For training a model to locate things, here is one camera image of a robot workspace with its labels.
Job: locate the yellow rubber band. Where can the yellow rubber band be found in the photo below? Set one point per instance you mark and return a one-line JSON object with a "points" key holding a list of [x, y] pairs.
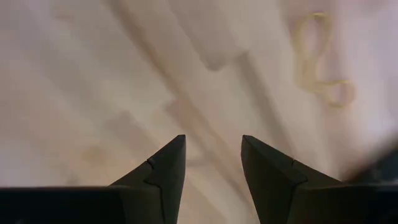
{"points": [[311, 77]]}

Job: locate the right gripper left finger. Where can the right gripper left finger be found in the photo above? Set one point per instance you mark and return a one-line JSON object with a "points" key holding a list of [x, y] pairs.
{"points": [[168, 174]]}

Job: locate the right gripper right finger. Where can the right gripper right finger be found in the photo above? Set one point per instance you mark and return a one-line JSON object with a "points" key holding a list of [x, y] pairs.
{"points": [[267, 177]]}

